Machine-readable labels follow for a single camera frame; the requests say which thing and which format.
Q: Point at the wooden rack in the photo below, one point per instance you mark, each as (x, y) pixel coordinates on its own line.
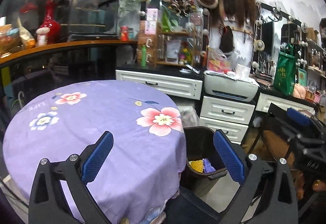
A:
(178, 48)

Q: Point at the green bottle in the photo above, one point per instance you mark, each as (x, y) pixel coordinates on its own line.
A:
(144, 57)

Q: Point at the lace covered stool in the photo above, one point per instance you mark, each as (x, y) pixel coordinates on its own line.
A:
(189, 117)

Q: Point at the white middle drawer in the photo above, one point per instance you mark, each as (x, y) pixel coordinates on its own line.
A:
(222, 128)

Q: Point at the white drawer under printer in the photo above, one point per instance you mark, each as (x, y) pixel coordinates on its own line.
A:
(226, 110)

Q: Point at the white desk drawer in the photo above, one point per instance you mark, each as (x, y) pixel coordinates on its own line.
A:
(280, 103)

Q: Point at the yellow foam net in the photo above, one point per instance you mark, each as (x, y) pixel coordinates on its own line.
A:
(196, 165)

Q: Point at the person's right hand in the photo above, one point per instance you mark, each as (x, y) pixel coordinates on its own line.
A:
(317, 184)

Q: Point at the black wig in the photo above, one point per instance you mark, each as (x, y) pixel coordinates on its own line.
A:
(227, 40)

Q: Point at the clear bag of snacks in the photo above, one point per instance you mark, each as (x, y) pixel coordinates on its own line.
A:
(220, 62)

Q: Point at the yellow snack bag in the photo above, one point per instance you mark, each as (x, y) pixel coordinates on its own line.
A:
(27, 37)

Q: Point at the glass cage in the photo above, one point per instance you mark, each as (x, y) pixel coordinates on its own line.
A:
(89, 15)

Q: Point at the purple floral tablecloth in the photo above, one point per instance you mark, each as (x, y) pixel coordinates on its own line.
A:
(101, 111)

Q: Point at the pink box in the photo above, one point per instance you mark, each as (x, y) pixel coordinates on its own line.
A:
(152, 15)

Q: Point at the dark brown trash bin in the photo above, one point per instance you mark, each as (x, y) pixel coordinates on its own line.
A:
(198, 142)

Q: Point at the purple wrapper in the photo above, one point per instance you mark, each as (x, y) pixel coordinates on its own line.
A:
(208, 165)

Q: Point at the small straw hat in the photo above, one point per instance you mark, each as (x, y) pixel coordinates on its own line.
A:
(259, 45)

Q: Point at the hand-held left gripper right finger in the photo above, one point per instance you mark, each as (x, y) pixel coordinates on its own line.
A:
(229, 156)

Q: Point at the green tote bag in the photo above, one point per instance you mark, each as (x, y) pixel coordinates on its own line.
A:
(284, 73)

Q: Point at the wrapped gift basket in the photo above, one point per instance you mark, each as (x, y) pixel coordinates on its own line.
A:
(9, 40)

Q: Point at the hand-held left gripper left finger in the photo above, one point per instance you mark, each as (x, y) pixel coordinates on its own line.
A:
(98, 156)

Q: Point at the red vase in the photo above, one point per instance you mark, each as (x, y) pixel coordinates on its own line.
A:
(51, 26)

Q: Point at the teal jar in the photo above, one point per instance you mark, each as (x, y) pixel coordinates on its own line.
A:
(131, 34)

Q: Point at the wooden counter shelf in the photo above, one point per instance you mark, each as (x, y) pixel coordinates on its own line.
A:
(68, 46)

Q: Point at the wide white drawer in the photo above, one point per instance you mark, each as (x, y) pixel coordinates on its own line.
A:
(158, 85)

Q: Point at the white printer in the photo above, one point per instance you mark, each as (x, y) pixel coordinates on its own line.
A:
(230, 87)

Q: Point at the stack of brown boxes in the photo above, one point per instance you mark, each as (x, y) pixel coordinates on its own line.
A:
(149, 49)

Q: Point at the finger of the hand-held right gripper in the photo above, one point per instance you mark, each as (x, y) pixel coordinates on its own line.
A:
(308, 142)
(298, 115)

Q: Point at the ornate headdress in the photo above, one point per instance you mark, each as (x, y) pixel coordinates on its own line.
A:
(180, 6)

